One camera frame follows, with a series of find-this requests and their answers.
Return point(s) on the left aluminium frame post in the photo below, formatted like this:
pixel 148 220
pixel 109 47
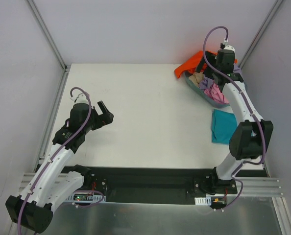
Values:
pixel 44 29

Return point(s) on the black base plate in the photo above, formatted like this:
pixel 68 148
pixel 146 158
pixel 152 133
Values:
pixel 154 185

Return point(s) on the orange t shirt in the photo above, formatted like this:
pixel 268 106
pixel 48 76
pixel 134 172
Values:
pixel 191 64

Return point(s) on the teal plastic basket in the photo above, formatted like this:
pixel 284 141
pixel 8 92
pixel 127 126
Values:
pixel 202 94

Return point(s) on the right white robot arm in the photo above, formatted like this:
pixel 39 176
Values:
pixel 249 142

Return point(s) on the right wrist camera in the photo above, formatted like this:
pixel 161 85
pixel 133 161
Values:
pixel 225 45

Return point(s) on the beige t shirt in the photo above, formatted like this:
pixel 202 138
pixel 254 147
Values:
pixel 196 78

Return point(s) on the pink t shirt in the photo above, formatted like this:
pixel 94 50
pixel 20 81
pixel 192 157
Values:
pixel 216 95

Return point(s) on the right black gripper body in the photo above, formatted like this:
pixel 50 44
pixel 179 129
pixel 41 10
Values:
pixel 209 72

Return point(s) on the aluminium frame post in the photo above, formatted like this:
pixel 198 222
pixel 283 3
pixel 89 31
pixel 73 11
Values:
pixel 262 29
pixel 44 29

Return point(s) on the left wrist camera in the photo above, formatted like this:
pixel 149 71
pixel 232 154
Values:
pixel 80 99

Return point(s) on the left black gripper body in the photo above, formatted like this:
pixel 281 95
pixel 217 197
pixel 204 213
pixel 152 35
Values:
pixel 102 117

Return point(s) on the right aluminium frame post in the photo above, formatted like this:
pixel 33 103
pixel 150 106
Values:
pixel 262 29

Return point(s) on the teal folded t shirt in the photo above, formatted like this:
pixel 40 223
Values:
pixel 223 126

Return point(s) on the purple t shirt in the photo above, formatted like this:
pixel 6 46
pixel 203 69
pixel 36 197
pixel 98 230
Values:
pixel 206 82

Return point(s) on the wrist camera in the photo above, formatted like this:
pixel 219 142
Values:
pixel 80 99
pixel 225 45

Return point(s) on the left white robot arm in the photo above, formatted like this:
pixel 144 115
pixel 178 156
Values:
pixel 35 205

